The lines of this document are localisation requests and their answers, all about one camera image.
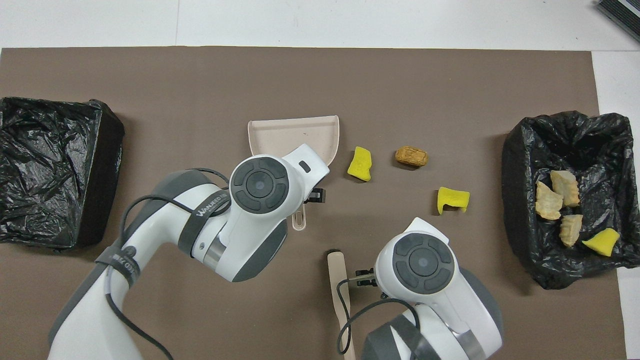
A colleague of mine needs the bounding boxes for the black bag-lined bin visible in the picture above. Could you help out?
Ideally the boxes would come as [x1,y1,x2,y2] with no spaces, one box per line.
[501,110,640,291]
[0,96,126,251]

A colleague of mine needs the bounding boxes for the beige hand brush black bristles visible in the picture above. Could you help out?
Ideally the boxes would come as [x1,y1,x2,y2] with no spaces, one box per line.
[326,250,357,360]

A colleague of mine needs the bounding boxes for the yellow notched sponge piece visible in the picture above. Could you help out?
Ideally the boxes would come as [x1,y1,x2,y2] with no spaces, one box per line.
[437,186,471,216]

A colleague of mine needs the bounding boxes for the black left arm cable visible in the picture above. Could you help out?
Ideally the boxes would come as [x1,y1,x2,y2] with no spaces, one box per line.
[104,167,232,360]

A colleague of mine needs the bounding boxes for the black ribbed device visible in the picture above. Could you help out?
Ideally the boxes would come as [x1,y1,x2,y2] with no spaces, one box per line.
[595,0,640,32]

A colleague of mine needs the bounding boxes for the brown table mat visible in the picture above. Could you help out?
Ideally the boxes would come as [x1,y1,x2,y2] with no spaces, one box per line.
[0,46,628,360]

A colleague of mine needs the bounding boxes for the beige plastic dustpan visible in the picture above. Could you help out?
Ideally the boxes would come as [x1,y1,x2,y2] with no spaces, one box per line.
[247,115,341,232]

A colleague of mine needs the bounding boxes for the pale bread piece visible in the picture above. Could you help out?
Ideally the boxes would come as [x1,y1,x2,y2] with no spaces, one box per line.
[550,170,581,208]

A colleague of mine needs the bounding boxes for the brown bread roll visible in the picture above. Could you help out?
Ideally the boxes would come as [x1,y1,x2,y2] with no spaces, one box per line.
[394,145,429,168]

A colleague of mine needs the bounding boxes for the yellow wedge sponge piece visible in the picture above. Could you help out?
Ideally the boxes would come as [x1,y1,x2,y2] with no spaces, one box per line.
[581,228,621,258]

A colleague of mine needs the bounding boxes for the small golden croissant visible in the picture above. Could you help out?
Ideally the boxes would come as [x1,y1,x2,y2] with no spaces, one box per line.
[559,214,584,248]

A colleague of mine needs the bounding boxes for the large golden croissant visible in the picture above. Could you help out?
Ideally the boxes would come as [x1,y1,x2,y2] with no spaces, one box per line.
[535,181,564,221]

